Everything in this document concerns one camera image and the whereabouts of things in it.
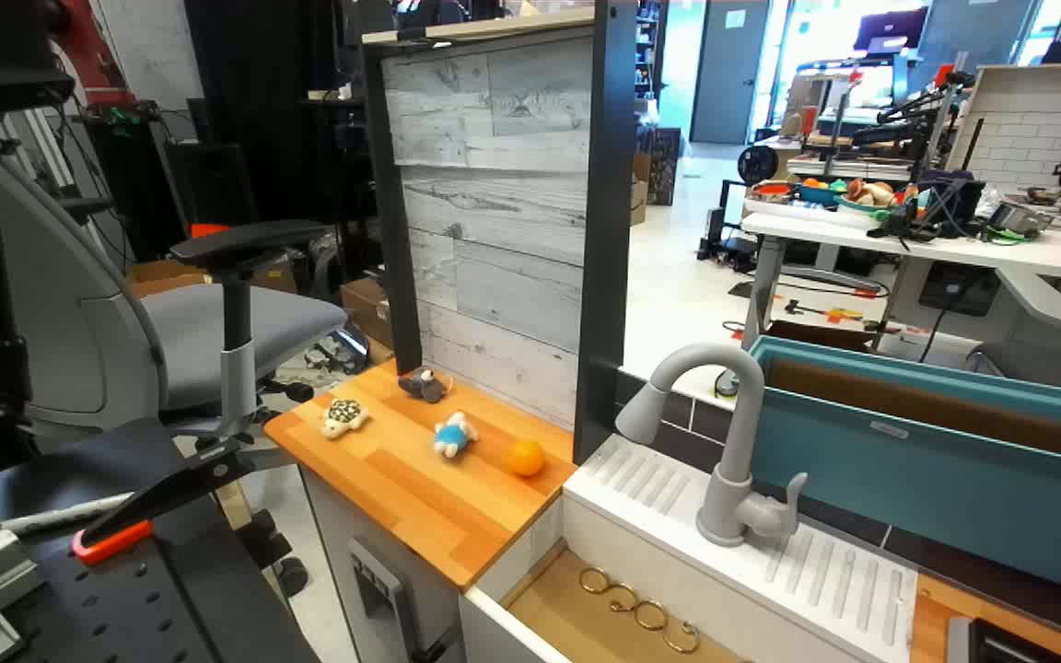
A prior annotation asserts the white cluttered workbench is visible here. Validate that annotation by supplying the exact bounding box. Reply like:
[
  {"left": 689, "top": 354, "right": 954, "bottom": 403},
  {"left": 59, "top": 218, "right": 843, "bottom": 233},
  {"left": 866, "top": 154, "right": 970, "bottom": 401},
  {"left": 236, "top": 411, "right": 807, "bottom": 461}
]
[{"left": 742, "top": 197, "right": 1061, "bottom": 341}]

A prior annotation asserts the teal storage bin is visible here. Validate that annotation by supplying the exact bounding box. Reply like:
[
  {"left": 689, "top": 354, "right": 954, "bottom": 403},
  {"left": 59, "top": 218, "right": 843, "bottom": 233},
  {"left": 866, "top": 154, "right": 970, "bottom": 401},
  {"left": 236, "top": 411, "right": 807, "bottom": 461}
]
[{"left": 752, "top": 338, "right": 1061, "bottom": 580}]

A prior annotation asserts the orange ball plush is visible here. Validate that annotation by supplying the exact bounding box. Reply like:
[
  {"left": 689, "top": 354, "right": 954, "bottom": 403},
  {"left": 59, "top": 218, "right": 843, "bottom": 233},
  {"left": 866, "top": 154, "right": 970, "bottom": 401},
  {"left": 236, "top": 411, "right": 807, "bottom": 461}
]
[{"left": 506, "top": 440, "right": 546, "bottom": 479}]

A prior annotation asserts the grey wood backdrop panel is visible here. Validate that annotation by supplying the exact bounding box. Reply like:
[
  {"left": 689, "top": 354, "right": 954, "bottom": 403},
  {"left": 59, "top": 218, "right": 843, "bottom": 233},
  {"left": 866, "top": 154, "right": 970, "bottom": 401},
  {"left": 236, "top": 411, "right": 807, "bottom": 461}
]
[{"left": 363, "top": 0, "right": 633, "bottom": 456}]

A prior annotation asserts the grey office chair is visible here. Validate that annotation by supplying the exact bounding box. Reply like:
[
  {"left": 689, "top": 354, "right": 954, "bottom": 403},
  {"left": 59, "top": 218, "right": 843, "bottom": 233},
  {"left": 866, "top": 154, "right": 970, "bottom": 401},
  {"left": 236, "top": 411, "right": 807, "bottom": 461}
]
[{"left": 0, "top": 165, "right": 347, "bottom": 438}]

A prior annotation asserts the dark grey plush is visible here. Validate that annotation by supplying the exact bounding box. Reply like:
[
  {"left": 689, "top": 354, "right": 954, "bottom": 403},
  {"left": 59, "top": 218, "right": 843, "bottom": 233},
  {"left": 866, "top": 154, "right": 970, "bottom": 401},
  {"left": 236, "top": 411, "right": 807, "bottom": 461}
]
[{"left": 397, "top": 368, "right": 447, "bottom": 401}]

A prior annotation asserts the white spotted turtle plush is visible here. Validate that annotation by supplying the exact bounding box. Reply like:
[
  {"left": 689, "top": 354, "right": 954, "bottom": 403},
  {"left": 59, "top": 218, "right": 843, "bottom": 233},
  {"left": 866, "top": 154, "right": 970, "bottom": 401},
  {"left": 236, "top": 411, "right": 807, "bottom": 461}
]
[{"left": 320, "top": 397, "right": 370, "bottom": 438}]

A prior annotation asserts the grey kitchen faucet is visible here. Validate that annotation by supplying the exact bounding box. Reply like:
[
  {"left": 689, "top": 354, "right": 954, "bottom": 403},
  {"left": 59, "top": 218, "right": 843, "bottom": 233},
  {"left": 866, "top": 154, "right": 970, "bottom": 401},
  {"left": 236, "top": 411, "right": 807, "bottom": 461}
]
[{"left": 616, "top": 341, "right": 807, "bottom": 548}]

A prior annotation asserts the white sink basin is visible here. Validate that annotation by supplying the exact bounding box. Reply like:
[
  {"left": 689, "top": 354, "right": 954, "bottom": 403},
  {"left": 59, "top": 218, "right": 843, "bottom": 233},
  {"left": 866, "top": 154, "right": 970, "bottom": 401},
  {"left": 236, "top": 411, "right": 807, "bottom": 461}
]
[{"left": 462, "top": 438, "right": 916, "bottom": 663}]

